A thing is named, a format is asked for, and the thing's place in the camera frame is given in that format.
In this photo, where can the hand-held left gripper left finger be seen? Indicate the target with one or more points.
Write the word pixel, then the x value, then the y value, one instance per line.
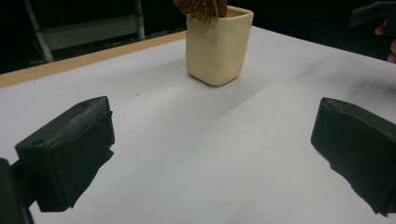
pixel 68 149

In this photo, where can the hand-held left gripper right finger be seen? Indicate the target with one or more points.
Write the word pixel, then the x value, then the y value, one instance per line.
pixel 358 146

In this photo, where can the cream square cup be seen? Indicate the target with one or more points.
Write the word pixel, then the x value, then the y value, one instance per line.
pixel 218 46

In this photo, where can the brown wooden hairbrush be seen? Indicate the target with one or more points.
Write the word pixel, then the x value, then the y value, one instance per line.
pixel 202 8

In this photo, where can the white board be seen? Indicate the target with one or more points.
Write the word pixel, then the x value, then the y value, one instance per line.
pixel 193 149

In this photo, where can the grey metal desk frame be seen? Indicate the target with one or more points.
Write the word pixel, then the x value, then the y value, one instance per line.
pixel 90 32

